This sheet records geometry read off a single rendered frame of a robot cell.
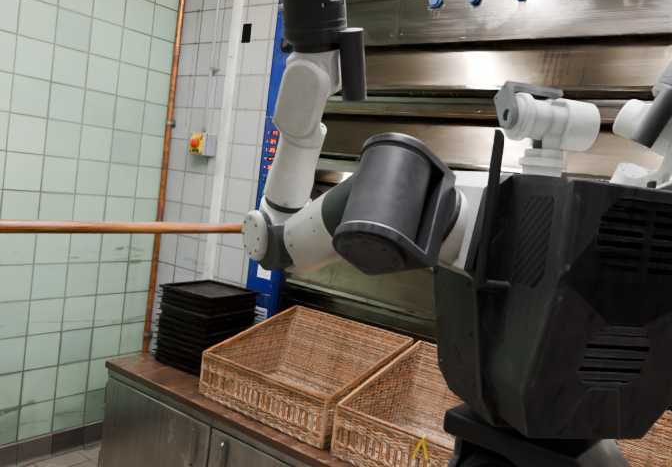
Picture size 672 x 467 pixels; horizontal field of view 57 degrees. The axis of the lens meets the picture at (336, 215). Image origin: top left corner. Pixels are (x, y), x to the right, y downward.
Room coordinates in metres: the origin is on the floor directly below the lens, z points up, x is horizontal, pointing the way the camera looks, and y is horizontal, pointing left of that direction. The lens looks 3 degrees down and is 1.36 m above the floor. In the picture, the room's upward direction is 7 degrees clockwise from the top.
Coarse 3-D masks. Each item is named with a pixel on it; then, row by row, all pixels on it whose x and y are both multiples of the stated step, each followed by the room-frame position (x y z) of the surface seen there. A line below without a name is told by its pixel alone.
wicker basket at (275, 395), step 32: (288, 320) 2.43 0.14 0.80; (320, 320) 2.37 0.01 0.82; (224, 352) 2.17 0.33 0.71; (256, 352) 2.30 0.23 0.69; (320, 352) 2.32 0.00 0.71; (352, 352) 2.25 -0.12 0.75; (384, 352) 2.18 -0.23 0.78; (224, 384) 2.02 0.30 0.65; (256, 384) 1.94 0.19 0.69; (288, 384) 1.86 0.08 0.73; (320, 384) 2.28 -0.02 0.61; (352, 384) 1.86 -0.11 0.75; (256, 416) 1.93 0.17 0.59; (288, 416) 1.85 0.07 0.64; (320, 416) 1.77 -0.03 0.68; (320, 448) 1.77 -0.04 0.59
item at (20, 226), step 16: (0, 224) 1.28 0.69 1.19; (16, 224) 1.30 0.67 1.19; (32, 224) 1.33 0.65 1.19; (48, 224) 1.36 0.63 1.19; (64, 224) 1.39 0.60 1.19; (80, 224) 1.42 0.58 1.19; (96, 224) 1.45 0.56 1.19; (112, 224) 1.48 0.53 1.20; (128, 224) 1.52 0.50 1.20; (144, 224) 1.56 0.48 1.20; (160, 224) 1.60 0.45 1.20; (176, 224) 1.64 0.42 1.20; (192, 224) 1.68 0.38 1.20; (208, 224) 1.73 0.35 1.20; (224, 224) 1.77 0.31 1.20; (240, 224) 1.83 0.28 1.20
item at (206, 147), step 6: (192, 132) 2.85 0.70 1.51; (192, 138) 2.85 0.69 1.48; (198, 138) 2.82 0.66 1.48; (204, 138) 2.80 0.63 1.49; (210, 138) 2.83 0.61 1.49; (198, 144) 2.82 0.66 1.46; (204, 144) 2.80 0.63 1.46; (210, 144) 2.83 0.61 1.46; (192, 150) 2.84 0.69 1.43; (198, 150) 2.82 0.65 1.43; (204, 150) 2.81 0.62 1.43; (210, 150) 2.83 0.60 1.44
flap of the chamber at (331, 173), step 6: (318, 168) 2.30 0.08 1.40; (324, 168) 2.28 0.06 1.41; (330, 168) 2.26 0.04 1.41; (336, 168) 2.25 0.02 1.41; (342, 168) 2.23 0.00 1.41; (348, 168) 2.22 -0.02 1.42; (354, 168) 2.20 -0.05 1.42; (318, 174) 2.40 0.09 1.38; (324, 174) 2.37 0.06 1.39; (330, 174) 2.34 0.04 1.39; (336, 174) 2.30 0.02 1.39; (342, 174) 2.28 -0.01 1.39; (348, 174) 2.25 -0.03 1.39; (318, 180) 2.53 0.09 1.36; (324, 180) 2.50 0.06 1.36; (330, 180) 2.46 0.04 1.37; (336, 180) 2.43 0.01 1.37; (342, 180) 2.40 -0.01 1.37
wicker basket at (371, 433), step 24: (408, 360) 2.06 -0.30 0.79; (432, 360) 2.07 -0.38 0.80; (384, 384) 1.95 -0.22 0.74; (408, 384) 2.08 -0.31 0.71; (432, 384) 2.04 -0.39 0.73; (336, 408) 1.74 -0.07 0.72; (360, 408) 1.85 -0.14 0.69; (384, 408) 1.96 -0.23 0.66; (408, 408) 2.06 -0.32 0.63; (432, 408) 2.01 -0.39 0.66; (336, 432) 1.74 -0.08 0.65; (360, 432) 1.69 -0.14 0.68; (384, 432) 1.64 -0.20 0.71; (408, 432) 1.60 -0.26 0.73; (432, 432) 1.98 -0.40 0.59; (336, 456) 1.73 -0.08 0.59; (360, 456) 1.68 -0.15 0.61; (384, 456) 1.76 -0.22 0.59; (408, 456) 1.60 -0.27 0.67; (432, 456) 1.56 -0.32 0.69
